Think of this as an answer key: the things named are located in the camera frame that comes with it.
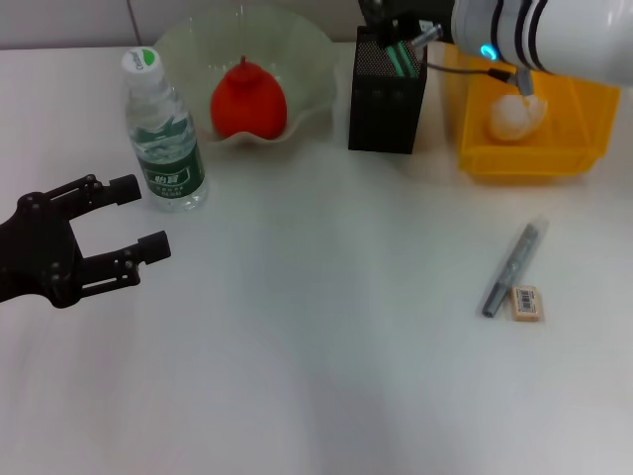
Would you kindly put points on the green label water bottle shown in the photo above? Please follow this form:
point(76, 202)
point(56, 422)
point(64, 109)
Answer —
point(168, 148)

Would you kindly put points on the beige eraser with barcode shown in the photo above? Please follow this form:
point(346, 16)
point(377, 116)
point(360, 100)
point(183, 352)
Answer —
point(526, 302)

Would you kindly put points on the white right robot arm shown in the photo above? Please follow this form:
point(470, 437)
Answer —
point(569, 29)

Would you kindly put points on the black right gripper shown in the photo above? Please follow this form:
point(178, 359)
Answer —
point(425, 12)

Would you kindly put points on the translucent wavy fruit plate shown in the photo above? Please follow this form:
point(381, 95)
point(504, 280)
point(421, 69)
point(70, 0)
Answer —
point(306, 64)

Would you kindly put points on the white paper ball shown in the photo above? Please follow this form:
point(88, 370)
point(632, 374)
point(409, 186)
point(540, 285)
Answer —
point(512, 119)

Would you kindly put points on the yellow plastic bin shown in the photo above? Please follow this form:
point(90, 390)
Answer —
point(569, 148)

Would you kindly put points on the green utility knife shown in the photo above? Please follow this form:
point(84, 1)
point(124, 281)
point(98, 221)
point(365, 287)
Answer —
point(403, 59)

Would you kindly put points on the grey pen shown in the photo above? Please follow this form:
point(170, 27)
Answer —
point(512, 267)

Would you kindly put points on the black mesh pen holder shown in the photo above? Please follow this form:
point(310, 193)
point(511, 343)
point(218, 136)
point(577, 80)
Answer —
point(381, 114)

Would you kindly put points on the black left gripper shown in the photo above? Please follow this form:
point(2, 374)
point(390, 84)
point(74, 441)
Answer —
point(39, 247)

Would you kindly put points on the red orange fruit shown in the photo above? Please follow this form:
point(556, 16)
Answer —
point(247, 104)

